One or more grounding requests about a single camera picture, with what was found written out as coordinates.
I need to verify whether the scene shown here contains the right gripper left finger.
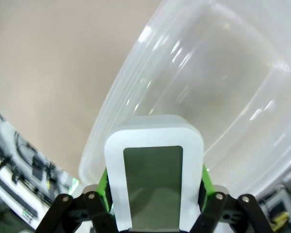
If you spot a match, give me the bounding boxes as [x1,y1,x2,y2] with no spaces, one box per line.
[35,167,117,233]

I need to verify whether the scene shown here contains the unwrapped white digital clock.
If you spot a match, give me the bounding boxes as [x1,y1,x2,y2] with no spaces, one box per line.
[104,114,205,231]

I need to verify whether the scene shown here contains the clear plastic container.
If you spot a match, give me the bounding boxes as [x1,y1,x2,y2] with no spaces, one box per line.
[78,0,291,198]

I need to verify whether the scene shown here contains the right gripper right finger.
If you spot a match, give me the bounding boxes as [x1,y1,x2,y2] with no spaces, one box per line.
[190,165,274,233]

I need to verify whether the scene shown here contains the black cable bundle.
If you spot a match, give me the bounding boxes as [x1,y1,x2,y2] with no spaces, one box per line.
[13,131,43,170]

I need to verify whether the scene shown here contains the aluminium frame post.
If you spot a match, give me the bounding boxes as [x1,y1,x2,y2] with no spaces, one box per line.
[269,183,291,233]

